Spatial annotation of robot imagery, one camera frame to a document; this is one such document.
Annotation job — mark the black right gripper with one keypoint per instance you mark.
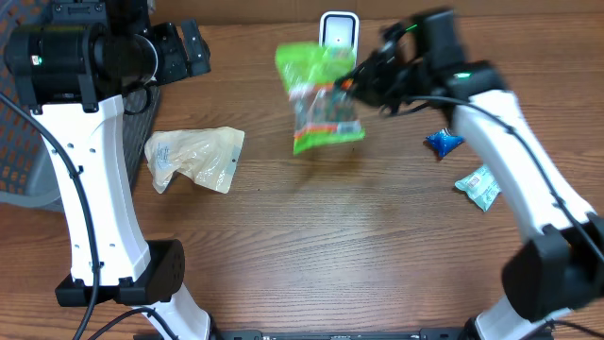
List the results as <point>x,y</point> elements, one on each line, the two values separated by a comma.
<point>363,83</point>

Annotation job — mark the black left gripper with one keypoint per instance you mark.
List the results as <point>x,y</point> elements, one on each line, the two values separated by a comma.
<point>180,66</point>

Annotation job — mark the blue snack packet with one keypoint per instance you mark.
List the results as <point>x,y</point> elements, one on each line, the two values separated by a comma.
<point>444,141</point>

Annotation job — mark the beige paper snack bag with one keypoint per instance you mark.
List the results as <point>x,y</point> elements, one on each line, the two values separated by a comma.
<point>209,157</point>

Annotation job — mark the green clear snack bag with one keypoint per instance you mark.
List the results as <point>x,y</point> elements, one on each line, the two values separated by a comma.
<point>323,113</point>

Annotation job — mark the light teal snack packet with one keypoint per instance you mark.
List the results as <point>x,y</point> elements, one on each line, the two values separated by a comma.
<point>481,187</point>

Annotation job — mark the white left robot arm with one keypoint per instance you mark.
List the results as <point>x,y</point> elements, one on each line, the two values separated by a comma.
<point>72,73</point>

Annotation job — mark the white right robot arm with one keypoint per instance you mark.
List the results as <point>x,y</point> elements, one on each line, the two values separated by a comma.
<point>559,268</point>

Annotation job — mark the white barcode scanner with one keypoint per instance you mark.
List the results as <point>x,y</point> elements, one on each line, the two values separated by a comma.
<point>339,28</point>

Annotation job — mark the grey plastic mesh basket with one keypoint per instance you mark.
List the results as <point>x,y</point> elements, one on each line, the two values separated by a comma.
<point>27,175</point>

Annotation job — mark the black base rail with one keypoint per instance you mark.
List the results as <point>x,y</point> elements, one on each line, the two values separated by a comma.
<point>424,334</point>

